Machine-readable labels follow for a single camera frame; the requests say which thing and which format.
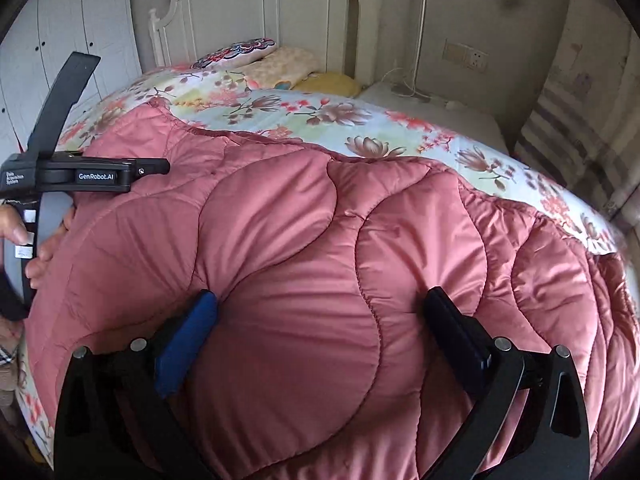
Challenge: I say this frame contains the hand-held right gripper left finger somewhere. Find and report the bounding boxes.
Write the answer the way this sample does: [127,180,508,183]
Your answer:
[52,289,220,480]

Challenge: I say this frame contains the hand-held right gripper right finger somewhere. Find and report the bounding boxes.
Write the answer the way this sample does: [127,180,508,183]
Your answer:
[422,286,593,480]

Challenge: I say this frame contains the pink quilted coat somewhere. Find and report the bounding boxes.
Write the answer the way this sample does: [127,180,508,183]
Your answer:
[25,97,640,480]

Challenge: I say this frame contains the white cable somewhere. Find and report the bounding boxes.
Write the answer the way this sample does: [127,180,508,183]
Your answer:
[382,67,418,98]

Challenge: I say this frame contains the yellow pillow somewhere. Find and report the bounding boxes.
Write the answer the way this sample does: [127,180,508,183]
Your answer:
[292,72,362,98]

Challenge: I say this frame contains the white wooden headboard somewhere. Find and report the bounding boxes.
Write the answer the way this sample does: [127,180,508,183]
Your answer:
[147,0,383,86]

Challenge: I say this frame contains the metal lamp pole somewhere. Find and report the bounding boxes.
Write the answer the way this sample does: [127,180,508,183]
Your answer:
[392,0,433,103]

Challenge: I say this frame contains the mandala patterned pillow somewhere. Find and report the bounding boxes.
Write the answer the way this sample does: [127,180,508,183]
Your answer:
[191,37,277,70]

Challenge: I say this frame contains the gold wall socket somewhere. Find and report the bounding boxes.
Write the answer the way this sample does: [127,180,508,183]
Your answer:
[442,40,490,73]

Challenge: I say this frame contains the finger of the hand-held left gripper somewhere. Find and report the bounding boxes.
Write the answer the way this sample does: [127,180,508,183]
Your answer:
[37,194,75,260]
[27,52,101,157]

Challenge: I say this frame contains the white wardrobe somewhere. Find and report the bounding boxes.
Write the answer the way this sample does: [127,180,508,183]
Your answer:
[0,0,143,161]

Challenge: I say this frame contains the beige plush cushion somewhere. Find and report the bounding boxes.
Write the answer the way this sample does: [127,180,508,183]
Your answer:
[245,46,323,90]

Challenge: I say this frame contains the person's left hand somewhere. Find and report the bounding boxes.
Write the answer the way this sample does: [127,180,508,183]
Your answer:
[0,207,76,288]

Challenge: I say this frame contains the printed beige curtain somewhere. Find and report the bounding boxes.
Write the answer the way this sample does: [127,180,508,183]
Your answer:
[515,0,640,231]

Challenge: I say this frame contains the white nightstand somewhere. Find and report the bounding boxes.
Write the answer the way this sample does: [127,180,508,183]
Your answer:
[357,82,511,156]

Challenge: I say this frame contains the floral bedsheet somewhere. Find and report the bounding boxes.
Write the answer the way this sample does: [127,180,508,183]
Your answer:
[12,62,623,461]

